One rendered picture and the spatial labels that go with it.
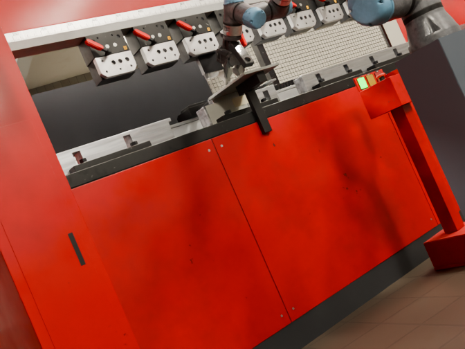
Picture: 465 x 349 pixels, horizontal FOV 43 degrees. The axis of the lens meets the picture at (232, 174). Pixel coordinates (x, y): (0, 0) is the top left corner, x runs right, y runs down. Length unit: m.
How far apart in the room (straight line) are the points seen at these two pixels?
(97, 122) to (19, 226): 1.09
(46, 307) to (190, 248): 0.55
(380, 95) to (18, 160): 1.38
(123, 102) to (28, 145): 1.09
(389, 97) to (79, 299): 1.38
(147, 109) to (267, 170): 0.82
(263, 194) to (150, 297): 0.60
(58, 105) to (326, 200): 1.22
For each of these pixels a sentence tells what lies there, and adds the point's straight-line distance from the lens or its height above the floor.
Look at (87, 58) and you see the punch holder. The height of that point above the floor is 1.28.
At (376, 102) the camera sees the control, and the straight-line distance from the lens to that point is 2.43.
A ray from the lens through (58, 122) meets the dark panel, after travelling 2.67.
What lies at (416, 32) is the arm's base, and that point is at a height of 0.82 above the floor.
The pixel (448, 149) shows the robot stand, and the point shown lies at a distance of 1.80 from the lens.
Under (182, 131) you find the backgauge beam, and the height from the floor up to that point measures 0.94.
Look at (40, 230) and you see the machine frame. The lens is 1.74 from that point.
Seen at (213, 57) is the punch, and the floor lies 1.16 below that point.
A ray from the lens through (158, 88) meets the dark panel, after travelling 2.92.
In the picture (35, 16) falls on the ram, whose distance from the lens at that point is 2.22.
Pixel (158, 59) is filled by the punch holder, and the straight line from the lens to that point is 2.32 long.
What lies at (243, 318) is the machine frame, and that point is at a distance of 2.10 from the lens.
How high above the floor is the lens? 0.63
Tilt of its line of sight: 1 degrees up
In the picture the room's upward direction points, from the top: 24 degrees counter-clockwise
